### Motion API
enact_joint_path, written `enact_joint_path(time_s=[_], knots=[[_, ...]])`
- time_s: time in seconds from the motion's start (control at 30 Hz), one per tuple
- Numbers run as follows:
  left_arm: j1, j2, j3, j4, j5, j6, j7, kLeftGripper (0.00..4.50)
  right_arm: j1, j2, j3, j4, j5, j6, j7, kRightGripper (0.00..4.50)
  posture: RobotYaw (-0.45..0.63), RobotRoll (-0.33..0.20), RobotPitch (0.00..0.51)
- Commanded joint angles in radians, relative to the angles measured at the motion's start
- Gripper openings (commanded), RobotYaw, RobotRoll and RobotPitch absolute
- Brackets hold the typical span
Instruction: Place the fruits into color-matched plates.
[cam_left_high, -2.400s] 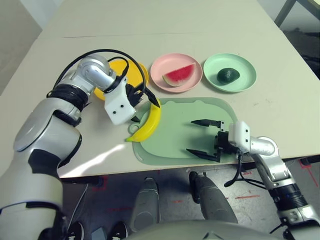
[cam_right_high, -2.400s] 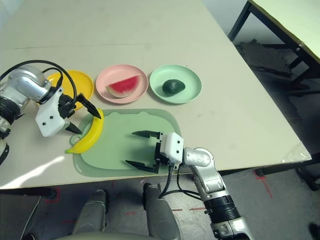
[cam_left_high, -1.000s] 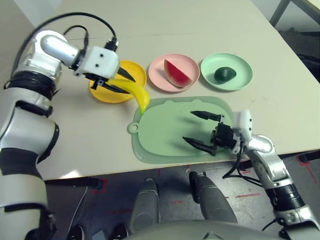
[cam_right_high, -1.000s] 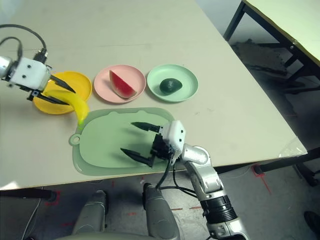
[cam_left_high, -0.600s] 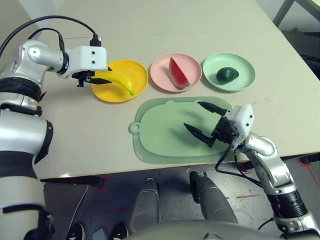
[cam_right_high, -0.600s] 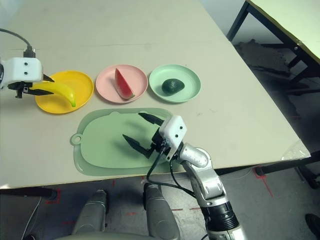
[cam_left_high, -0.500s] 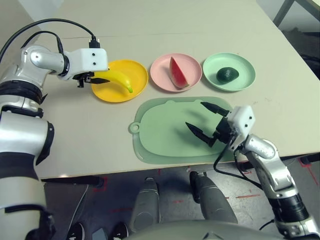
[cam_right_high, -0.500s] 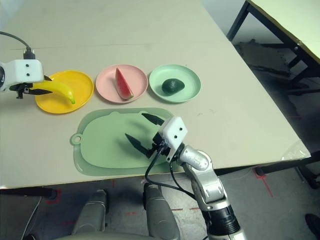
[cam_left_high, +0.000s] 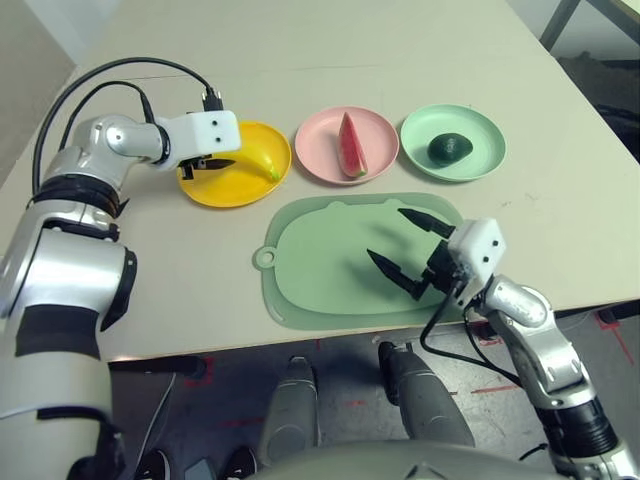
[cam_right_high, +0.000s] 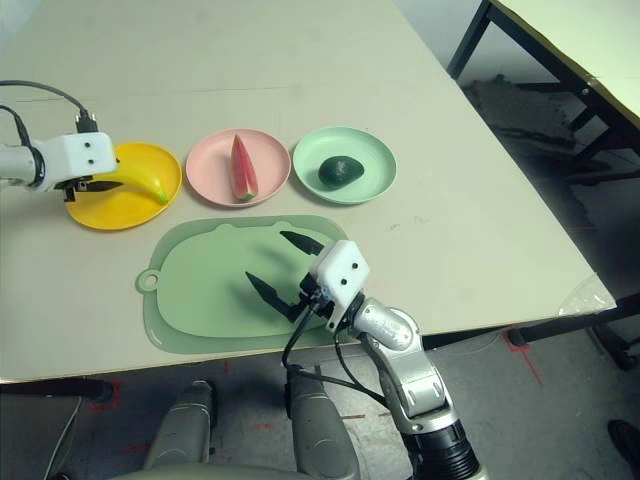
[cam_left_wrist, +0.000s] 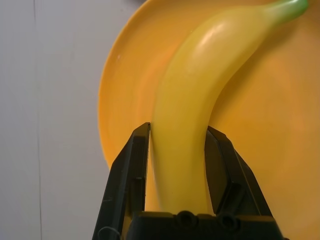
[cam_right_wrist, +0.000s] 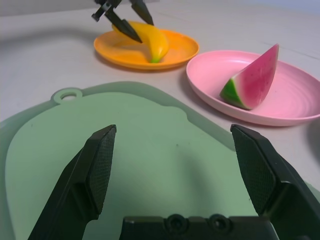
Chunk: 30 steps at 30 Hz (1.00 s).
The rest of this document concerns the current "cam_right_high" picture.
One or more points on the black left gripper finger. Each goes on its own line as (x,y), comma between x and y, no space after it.
(100,186)

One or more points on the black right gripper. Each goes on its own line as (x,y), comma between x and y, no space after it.
(317,297)

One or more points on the yellow toy banana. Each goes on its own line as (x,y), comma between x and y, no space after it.
(140,177)

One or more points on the red toy watermelon slice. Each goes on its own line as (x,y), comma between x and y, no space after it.
(242,170)

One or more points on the dark green toy avocado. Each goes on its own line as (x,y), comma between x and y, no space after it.
(340,172)

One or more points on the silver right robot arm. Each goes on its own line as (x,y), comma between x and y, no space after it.
(400,340)

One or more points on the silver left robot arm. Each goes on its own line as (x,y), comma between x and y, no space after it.
(15,162)

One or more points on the yellow plastic plate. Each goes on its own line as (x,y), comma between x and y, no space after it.
(120,212)

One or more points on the green silicone cutting mat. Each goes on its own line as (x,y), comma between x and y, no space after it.
(210,285)

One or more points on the pink plastic plate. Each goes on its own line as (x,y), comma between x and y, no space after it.
(210,170)

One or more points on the mint green plastic plate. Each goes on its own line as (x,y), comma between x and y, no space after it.
(372,170)

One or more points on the grey robot right leg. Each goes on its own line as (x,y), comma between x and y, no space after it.
(320,430)

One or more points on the grey robot leg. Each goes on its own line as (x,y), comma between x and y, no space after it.
(182,425)
(320,430)

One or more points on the grey robot left leg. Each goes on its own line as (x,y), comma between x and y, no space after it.
(182,425)

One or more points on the grey robot torso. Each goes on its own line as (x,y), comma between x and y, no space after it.
(250,472)

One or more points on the clear plastic corner guard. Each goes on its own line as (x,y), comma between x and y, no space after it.
(585,300)

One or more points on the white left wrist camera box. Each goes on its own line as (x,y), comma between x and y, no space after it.
(75,155)

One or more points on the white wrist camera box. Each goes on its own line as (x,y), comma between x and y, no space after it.
(75,155)
(340,265)

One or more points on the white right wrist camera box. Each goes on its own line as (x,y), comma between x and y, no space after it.
(340,265)

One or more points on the black table frame bar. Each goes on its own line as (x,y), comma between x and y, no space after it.
(550,327)
(50,388)

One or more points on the beige table with black frame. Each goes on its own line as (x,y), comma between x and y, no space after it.
(550,45)

